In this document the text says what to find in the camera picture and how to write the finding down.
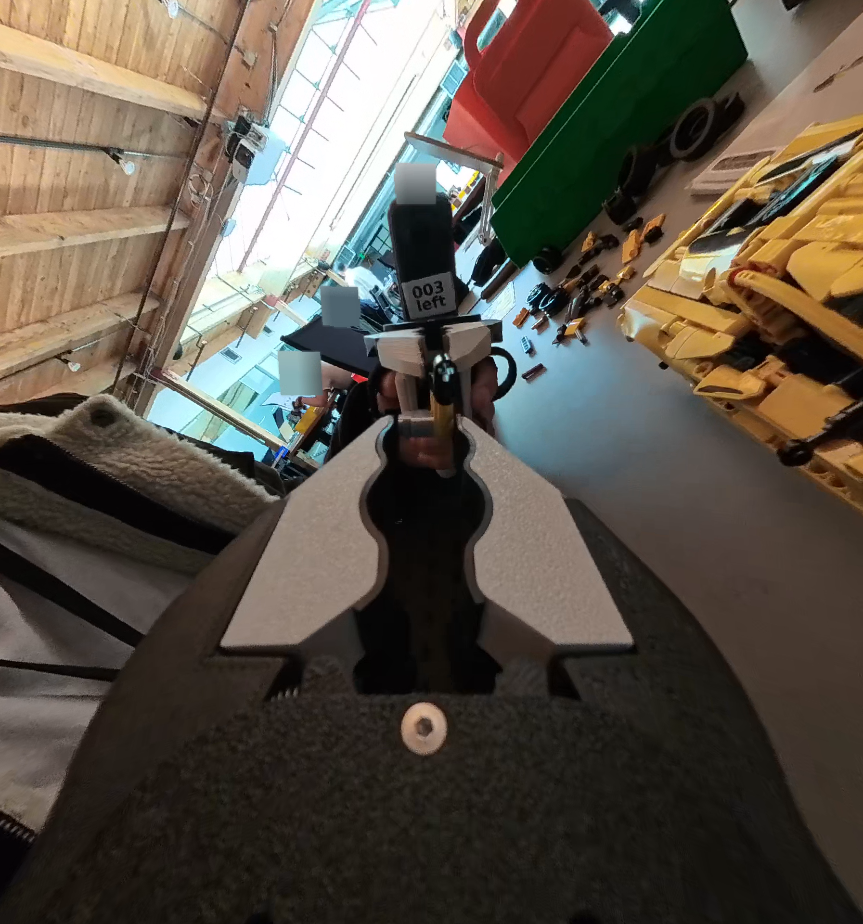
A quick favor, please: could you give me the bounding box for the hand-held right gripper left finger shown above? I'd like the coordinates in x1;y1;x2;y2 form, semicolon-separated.
218;415;396;694

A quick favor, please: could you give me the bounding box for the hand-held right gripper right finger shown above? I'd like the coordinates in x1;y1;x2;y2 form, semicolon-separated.
460;417;634;694

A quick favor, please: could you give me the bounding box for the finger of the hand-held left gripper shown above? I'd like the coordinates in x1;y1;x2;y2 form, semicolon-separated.
444;323;491;378
375;334;430;378

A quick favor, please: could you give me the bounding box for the small Lego sub-assembly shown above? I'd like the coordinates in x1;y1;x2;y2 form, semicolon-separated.
430;386;463;443

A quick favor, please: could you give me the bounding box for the yellow toy brick car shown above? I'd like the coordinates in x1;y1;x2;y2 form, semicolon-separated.
618;108;863;531

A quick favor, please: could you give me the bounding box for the person's left hand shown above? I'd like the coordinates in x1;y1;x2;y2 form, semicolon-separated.
374;361;499;472

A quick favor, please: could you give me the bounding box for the wooden book stand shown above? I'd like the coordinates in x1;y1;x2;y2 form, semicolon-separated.
404;132;506;250

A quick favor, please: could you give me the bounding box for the pile of yellow black brick pieces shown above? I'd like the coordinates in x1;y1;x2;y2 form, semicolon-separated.
511;213;667;384

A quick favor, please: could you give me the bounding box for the red plastic bin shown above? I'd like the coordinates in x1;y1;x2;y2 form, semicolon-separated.
442;0;616;168

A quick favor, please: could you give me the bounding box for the green plastic bin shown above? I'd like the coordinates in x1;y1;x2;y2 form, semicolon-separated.
489;0;748;270

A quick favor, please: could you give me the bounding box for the person's fleece-lined jacket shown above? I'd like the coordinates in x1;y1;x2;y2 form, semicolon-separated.
0;393;288;924

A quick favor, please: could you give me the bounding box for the open instruction booklet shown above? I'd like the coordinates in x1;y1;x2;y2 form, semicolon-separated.
687;148;782;196

